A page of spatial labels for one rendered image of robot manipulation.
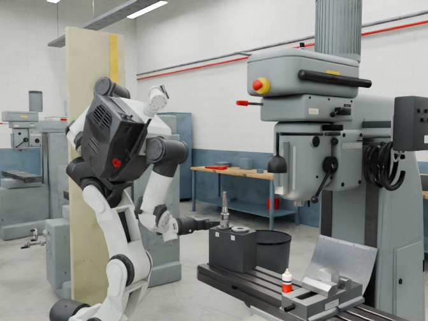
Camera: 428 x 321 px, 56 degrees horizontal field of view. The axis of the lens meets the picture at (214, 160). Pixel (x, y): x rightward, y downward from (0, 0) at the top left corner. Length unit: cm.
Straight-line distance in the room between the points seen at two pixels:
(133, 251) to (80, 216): 128
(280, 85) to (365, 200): 76
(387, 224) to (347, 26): 89
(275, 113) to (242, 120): 641
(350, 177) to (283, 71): 58
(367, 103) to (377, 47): 454
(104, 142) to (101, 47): 158
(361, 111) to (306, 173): 43
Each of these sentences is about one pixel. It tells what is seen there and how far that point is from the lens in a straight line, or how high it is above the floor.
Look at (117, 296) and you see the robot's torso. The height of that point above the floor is 90.
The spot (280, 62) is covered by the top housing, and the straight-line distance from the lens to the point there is 151.
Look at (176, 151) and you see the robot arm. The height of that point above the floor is 151.
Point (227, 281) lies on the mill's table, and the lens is 198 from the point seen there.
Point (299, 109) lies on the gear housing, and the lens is 156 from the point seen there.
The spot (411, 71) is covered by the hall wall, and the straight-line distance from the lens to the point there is 615.
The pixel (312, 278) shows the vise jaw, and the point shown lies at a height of 101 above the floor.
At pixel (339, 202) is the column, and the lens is 207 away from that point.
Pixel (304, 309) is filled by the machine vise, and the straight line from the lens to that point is 156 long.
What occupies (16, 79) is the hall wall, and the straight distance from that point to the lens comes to 1042.
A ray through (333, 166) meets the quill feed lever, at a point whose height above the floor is 145.
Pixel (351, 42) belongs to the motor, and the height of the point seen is 197.
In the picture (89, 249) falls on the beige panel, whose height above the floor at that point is 74.
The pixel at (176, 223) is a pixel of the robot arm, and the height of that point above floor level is 116.
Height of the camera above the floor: 159
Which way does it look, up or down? 4 degrees down
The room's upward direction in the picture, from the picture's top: straight up
